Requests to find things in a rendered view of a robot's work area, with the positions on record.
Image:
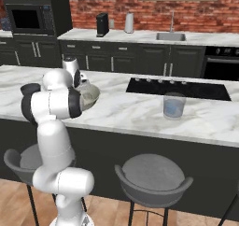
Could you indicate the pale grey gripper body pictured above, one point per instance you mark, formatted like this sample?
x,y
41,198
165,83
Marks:
x,y
84,77

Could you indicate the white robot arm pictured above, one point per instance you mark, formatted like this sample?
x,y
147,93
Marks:
x,y
53,142

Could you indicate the grey ice bowl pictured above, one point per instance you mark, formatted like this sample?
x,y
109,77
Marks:
x,y
90,96

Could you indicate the clear glass of water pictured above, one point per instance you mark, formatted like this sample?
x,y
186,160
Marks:
x,y
174,106

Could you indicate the silver hob knob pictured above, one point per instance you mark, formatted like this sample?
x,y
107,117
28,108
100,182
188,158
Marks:
x,y
171,81
137,79
183,82
160,80
148,79

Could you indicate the black coffee machine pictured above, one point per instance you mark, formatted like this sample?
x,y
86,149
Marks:
x,y
102,24

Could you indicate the dark base cupboards run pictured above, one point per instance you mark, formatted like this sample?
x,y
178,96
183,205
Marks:
x,y
140,60

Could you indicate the white paper towel roll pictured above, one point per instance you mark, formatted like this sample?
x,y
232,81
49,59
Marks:
x,y
129,22

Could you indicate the black microwave oven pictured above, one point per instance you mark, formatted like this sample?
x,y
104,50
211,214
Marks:
x,y
29,19

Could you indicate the dark kitchen island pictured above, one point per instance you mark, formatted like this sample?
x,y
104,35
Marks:
x,y
124,148

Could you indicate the steel sink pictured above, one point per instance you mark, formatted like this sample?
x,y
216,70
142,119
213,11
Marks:
x,y
171,36

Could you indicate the black hob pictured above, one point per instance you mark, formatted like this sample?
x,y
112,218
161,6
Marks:
x,y
186,89

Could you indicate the steel tap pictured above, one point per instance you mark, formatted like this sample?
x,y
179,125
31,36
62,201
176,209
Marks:
x,y
172,21

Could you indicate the grey bar stool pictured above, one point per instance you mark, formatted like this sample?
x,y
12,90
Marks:
x,y
21,164
152,180

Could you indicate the grey wall socket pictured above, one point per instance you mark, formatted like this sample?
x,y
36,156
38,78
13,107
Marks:
x,y
111,24

